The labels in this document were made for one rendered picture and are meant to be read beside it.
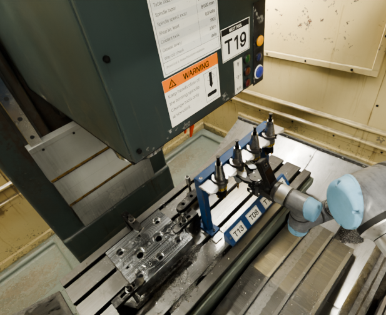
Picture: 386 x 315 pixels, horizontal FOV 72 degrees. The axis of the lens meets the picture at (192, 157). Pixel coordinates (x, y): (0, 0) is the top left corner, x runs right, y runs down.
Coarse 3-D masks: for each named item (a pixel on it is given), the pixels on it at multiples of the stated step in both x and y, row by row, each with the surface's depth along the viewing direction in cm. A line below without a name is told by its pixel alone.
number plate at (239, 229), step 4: (236, 224) 116; (240, 224) 116; (236, 228) 115; (240, 228) 116; (244, 228) 117; (232, 232) 114; (236, 232) 115; (240, 232) 116; (244, 232) 117; (232, 236) 114; (236, 236) 114; (240, 236) 115; (236, 240) 114
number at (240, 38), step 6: (240, 30) 59; (246, 30) 61; (234, 36) 59; (240, 36) 60; (246, 36) 62; (234, 42) 60; (240, 42) 61; (246, 42) 63; (234, 48) 60; (240, 48) 62
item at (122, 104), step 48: (0, 0) 56; (48, 0) 38; (96, 0) 36; (144, 0) 41; (240, 0) 56; (48, 48) 51; (96, 48) 39; (144, 48) 45; (48, 96) 75; (96, 96) 46; (144, 96) 48; (144, 144) 53
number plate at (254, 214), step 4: (252, 208) 121; (256, 208) 122; (248, 212) 119; (252, 212) 120; (256, 212) 121; (260, 212) 122; (248, 216) 119; (252, 216) 120; (256, 216) 121; (248, 220) 119; (252, 220) 120
